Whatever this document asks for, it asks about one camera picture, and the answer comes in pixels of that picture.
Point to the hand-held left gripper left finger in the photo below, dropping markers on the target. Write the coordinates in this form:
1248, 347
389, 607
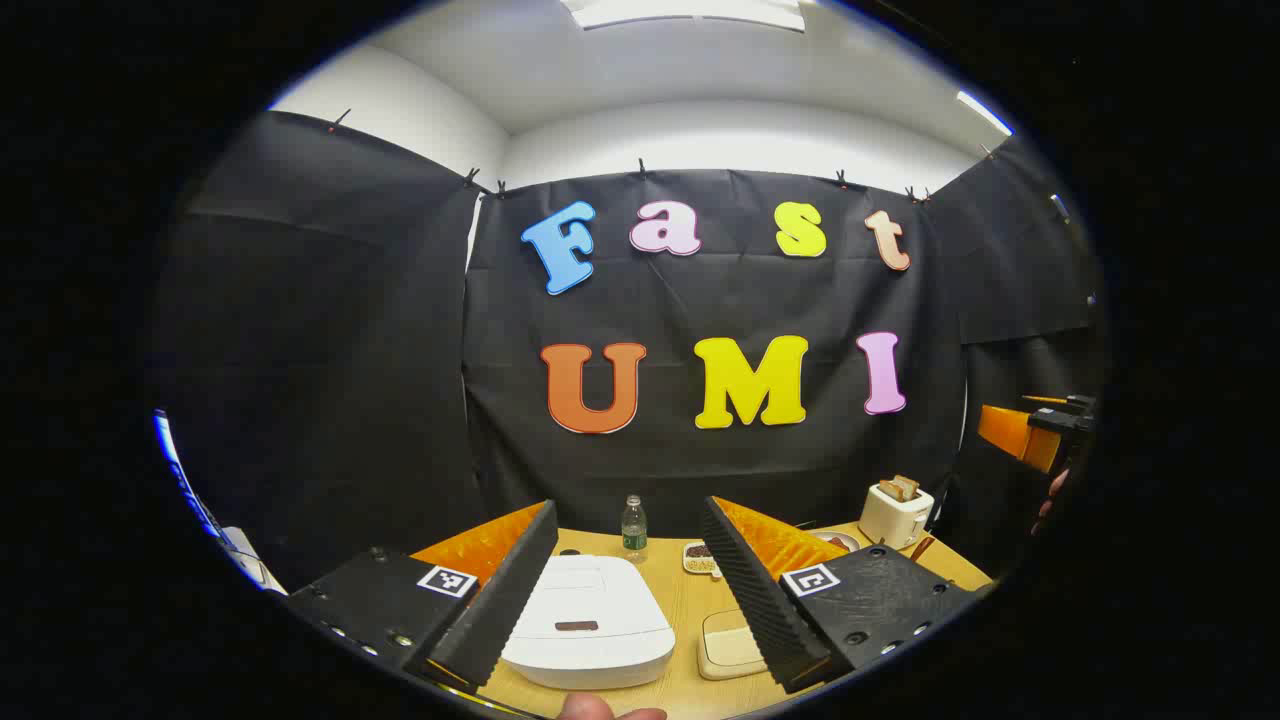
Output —
505, 590

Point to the computer monitor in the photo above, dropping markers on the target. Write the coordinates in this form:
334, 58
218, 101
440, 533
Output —
180, 470

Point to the white divided grain dish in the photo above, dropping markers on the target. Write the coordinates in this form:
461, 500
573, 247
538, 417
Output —
700, 560

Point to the white rice cooker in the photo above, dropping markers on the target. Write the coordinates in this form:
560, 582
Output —
600, 620

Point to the toast slice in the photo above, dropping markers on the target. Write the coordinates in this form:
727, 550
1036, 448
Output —
888, 490
908, 487

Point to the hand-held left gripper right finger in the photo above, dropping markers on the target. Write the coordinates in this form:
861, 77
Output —
750, 590

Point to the white toaster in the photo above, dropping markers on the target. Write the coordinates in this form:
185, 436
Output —
892, 520

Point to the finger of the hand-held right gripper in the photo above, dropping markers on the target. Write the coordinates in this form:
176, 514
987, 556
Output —
1010, 432

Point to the brown wooden spoon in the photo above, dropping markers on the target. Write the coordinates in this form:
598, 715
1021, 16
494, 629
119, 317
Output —
921, 549

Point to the clear rice container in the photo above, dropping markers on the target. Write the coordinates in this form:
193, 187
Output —
725, 645

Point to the black backdrop cloth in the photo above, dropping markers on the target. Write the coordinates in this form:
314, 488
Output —
330, 350

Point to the clear plastic water bottle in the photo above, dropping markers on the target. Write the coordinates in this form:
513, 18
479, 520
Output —
634, 530

